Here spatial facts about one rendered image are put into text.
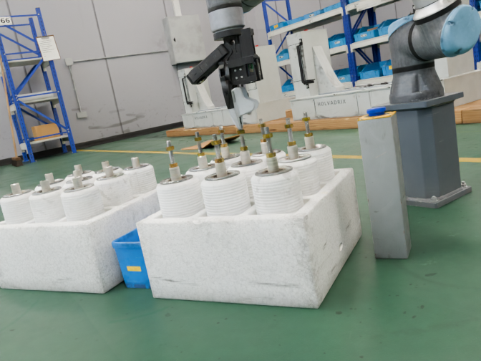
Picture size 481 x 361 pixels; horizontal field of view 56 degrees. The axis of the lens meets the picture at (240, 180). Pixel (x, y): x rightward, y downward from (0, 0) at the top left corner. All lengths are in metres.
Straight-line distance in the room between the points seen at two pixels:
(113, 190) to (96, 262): 0.22
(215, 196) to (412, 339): 0.44
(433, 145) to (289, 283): 0.67
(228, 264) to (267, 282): 0.09
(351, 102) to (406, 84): 2.14
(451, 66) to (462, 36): 1.86
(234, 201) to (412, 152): 0.64
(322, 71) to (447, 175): 2.60
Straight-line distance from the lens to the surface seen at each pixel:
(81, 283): 1.22
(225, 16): 1.00
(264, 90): 4.50
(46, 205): 1.27
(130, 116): 7.66
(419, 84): 1.39
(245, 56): 1.01
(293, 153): 0.99
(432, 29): 1.28
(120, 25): 7.84
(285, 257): 0.85
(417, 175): 1.39
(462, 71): 3.24
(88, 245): 1.14
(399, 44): 1.39
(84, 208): 1.18
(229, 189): 0.90
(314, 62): 3.96
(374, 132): 0.98
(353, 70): 6.97
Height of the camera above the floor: 0.42
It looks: 11 degrees down
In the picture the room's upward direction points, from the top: 11 degrees counter-clockwise
